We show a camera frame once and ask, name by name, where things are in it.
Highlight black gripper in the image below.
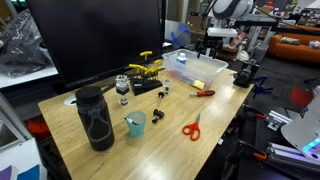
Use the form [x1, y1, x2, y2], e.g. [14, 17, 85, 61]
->
[195, 37, 224, 60]

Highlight clear plastic storage box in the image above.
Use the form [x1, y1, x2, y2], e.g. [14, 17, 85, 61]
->
[162, 48, 229, 90]

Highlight cardboard box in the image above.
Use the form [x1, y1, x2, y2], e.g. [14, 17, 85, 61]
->
[186, 14, 209, 34]

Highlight red box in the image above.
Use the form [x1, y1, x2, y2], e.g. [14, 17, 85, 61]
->
[289, 87, 314, 108]

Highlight white bottle blue cap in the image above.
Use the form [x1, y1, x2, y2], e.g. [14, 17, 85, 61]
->
[176, 52, 188, 66]

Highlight yellow sponge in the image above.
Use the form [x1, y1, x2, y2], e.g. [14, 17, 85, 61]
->
[193, 79, 206, 90]

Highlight blue grey face shield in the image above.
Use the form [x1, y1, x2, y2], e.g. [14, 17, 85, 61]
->
[165, 19, 192, 48]

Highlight red thin item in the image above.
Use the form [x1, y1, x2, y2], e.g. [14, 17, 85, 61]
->
[171, 70, 198, 84]

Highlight black bench vise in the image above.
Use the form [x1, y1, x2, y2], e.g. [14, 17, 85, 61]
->
[232, 59, 261, 89]

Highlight small clear acrylic piece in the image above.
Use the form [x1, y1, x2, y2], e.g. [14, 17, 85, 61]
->
[163, 79, 172, 95]

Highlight blue spring clamp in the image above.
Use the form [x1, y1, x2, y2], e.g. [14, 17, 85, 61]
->
[252, 74, 274, 99]

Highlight thin black hand tool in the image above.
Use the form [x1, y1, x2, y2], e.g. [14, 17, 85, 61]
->
[156, 91, 165, 108]

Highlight black hex key stand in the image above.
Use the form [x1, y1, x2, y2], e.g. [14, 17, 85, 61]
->
[129, 77, 163, 97]

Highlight orange scissors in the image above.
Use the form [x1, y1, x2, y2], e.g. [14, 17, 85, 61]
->
[181, 113, 202, 142]

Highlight orange sofa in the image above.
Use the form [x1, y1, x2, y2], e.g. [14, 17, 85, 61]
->
[267, 24, 320, 65]

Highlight short aluminium extrusion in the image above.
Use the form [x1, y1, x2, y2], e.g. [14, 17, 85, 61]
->
[266, 109, 294, 132]

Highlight black white marker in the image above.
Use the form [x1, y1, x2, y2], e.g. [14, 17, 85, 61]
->
[124, 116, 139, 127]

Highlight teal plastic cup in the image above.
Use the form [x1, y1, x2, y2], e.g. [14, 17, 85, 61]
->
[125, 111, 147, 139]

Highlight large black monitor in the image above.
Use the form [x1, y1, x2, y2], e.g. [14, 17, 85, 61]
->
[26, 0, 167, 94]

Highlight white machine with blue light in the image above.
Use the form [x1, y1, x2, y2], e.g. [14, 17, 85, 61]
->
[280, 84, 320, 164]

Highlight long aluminium extrusion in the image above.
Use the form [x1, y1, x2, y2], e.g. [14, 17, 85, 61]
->
[266, 142, 320, 173]

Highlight black water bottle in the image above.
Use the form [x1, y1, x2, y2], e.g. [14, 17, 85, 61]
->
[74, 85, 115, 152]

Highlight grey plastic bag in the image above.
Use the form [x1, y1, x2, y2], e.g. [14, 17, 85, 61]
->
[0, 9, 51, 78]

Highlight white cabinet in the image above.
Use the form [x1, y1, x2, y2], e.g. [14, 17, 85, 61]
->
[0, 93, 48, 180]

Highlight red handled screwdriver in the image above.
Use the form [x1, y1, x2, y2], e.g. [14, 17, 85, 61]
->
[189, 89, 216, 98]

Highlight orange handled bar clamp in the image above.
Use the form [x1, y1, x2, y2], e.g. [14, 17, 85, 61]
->
[243, 104, 268, 120]
[238, 139, 268, 161]

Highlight black camera clamp mount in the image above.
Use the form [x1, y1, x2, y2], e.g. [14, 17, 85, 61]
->
[151, 108, 165, 125]

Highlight white cable grommet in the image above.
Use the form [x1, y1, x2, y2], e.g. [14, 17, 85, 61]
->
[63, 95, 78, 107]

